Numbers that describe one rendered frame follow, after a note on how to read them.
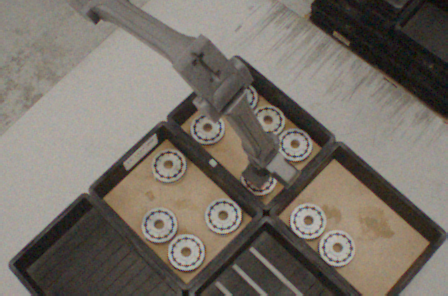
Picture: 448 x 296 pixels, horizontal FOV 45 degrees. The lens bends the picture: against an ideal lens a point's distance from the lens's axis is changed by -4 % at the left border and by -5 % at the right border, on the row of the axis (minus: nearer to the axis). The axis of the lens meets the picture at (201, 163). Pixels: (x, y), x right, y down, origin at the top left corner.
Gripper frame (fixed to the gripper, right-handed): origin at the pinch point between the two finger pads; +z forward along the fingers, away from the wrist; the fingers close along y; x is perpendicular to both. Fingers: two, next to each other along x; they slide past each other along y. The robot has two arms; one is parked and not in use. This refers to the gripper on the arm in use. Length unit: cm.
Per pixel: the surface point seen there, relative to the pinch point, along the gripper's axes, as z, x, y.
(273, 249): 4.0, -15.2, -13.6
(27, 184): 20, 61, -42
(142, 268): 5.1, 10.8, -39.9
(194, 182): 5.1, 14.6, -11.2
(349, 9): 47, 18, 99
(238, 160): 4.7, 8.4, 1.8
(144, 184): 5.6, 26.0, -20.4
